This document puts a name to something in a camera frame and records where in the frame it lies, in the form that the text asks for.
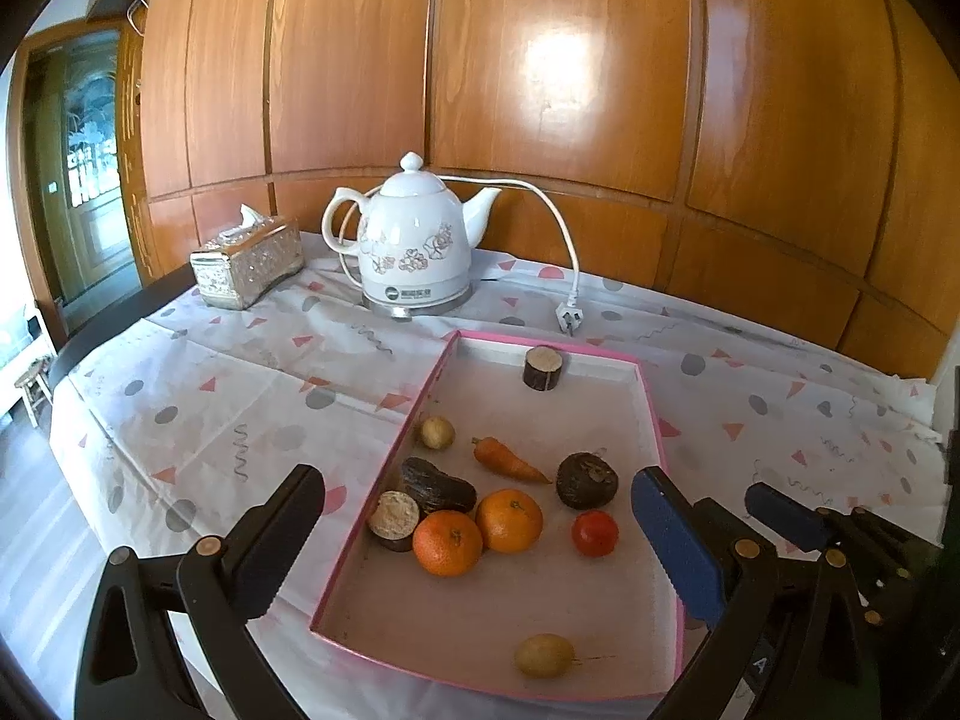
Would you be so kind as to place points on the yellow fruit with stem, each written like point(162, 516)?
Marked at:
point(544, 655)

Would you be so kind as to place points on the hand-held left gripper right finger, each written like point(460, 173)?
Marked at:
point(675, 540)

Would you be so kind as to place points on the dark elongated shrivelled fruit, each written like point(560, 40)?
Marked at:
point(439, 487)

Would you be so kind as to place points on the white floral electric kettle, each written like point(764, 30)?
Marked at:
point(412, 247)

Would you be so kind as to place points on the small orange carrot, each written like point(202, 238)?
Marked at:
point(510, 461)

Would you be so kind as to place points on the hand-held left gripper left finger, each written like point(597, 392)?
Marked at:
point(277, 532)

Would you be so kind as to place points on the silver patterned tissue box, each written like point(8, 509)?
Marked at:
point(240, 262)

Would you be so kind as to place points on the small pale yellow round fruit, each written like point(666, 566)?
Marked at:
point(436, 433)

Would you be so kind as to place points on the white patterned tablecloth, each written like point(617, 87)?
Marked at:
point(225, 390)

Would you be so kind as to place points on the small wooden stool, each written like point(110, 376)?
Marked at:
point(34, 386)

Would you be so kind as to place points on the orange mandarin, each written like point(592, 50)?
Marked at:
point(509, 520)
point(447, 544)

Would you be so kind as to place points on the pink rimmed tray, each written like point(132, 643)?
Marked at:
point(480, 615)

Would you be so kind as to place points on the small red tomato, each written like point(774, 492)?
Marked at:
point(595, 534)

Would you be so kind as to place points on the wooden glass panel door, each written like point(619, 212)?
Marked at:
point(82, 165)

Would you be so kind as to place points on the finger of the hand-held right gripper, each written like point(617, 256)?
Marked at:
point(787, 517)

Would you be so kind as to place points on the short dark sugarcane piece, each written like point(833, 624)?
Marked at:
point(544, 367)
point(393, 519)

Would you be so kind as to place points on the dark round fruit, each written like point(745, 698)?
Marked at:
point(587, 481)

